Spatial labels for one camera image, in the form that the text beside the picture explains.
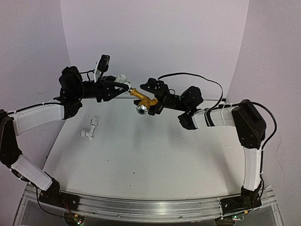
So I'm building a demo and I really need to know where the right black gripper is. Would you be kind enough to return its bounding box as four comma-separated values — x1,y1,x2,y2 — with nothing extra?
131,78,187,113

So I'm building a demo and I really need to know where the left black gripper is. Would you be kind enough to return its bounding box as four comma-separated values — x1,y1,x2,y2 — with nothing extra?
71,73,131,100

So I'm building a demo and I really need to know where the gold brass faucet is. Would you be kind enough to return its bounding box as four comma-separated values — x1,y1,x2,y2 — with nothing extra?
128,88,151,101

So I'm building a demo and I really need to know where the white elbow fitting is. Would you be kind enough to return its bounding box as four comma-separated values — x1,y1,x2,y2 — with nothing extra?
115,73,132,89

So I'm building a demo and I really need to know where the white plastic faucet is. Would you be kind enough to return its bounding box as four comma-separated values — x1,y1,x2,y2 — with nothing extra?
80,118,98,141

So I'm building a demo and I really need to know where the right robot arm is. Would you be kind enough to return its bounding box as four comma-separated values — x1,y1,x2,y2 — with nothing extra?
129,78,266,193

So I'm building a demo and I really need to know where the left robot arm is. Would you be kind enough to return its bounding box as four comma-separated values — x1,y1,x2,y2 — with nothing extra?
0,66,132,206

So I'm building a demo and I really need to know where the left small circuit board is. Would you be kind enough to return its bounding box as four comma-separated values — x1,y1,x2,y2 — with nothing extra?
71,214,85,226

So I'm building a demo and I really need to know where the small circuit board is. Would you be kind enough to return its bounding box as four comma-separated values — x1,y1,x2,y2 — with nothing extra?
232,213,245,221
71,214,85,226

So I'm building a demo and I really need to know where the right small circuit board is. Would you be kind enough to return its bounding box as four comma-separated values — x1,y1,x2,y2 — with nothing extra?
232,213,245,221

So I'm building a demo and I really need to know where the black right camera cable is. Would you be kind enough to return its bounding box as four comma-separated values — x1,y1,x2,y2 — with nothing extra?
157,72,277,148

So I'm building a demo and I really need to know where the aluminium front rail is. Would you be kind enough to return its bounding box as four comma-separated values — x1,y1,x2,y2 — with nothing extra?
68,192,222,223

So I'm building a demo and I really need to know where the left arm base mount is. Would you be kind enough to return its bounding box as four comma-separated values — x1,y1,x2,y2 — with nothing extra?
38,178,80,210

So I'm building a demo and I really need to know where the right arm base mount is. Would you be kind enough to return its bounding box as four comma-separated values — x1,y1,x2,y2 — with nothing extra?
219,184,261,216

